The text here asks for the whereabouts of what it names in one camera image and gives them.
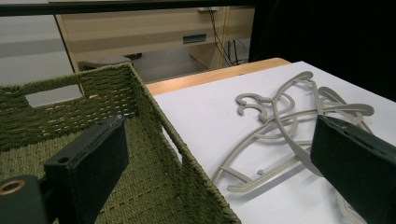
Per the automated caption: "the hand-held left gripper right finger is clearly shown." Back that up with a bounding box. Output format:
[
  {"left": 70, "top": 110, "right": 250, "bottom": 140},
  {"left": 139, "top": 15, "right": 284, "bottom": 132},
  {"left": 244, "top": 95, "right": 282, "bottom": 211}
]
[{"left": 310, "top": 114, "right": 396, "bottom": 224}]

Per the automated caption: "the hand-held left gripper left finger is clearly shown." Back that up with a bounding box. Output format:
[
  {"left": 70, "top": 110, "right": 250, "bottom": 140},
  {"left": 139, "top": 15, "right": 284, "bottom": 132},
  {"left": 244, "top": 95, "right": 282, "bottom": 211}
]
[{"left": 43, "top": 115, "right": 130, "bottom": 224}]

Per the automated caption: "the beige plastic hanger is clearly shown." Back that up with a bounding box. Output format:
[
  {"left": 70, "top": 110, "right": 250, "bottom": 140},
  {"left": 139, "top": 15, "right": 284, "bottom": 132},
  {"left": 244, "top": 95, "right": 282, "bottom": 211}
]
[
  {"left": 211, "top": 103, "right": 376, "bottom": 194},
  {"left": 235, "top": 70, "right": 367, "bottom": 224}
]

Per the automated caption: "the green woven basket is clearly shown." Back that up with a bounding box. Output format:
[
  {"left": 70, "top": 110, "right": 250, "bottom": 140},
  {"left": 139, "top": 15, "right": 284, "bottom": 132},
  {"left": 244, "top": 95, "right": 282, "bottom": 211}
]
[{"left": 0, "top": 62, "right": 242, "bottom": 224}]

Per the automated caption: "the round grey base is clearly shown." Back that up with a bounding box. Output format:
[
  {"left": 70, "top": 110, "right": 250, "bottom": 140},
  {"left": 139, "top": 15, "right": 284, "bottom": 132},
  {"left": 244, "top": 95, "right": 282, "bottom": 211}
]
[{"left": 78, "top": 55, "right": 133, "bottom": 71}]

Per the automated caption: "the white table board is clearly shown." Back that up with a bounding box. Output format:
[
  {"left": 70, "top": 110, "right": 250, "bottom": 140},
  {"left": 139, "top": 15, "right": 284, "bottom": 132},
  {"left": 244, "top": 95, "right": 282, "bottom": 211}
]
[{"left": 153, "top": 60, "right": 396, "bottom": 224}]

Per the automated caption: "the black curtain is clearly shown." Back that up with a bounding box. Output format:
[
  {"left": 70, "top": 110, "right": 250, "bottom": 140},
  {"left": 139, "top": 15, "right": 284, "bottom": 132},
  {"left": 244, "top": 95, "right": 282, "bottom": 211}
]
[{"left": 248, "top": 0, "right": 396, "bottom": 102}]

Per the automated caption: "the white cabinet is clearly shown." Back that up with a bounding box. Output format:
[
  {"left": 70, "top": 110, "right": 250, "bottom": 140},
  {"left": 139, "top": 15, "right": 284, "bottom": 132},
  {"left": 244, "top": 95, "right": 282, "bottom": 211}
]
[{"left": 0, "top": 14, "right": 83, "bottom": 107}]

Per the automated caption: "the light wooden desk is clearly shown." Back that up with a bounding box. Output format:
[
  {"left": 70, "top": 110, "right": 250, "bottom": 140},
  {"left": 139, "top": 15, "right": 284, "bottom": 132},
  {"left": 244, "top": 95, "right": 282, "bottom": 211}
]
[{"left": 54, "top": 6, "right": 256, "bottom": 73}]

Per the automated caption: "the black frame bar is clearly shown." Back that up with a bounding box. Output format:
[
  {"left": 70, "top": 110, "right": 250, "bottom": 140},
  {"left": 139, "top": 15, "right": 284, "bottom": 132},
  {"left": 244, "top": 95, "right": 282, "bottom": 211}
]
[{"left": 0, "top": 0, "right": 257, "bottom": 17}]

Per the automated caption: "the short black cable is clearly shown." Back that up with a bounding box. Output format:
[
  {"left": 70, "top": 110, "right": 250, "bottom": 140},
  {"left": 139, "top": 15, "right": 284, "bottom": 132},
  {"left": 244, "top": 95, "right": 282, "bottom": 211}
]
[{"left": 228, "top": 39, "right": 250, "bottom": 65}]

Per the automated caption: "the dark drawer handle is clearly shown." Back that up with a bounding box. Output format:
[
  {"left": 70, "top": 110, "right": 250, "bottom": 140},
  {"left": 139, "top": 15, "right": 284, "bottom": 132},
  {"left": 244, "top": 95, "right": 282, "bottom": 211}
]
[{"left": 182, "top": 33, "right": 207, "bottom": 45}]

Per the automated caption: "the long black cable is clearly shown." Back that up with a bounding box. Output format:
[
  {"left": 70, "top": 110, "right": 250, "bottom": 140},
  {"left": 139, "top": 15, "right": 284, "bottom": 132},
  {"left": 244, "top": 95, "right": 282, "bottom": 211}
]
[{"left": 206, "top": 7, "right": 234, "bottom": 68}]

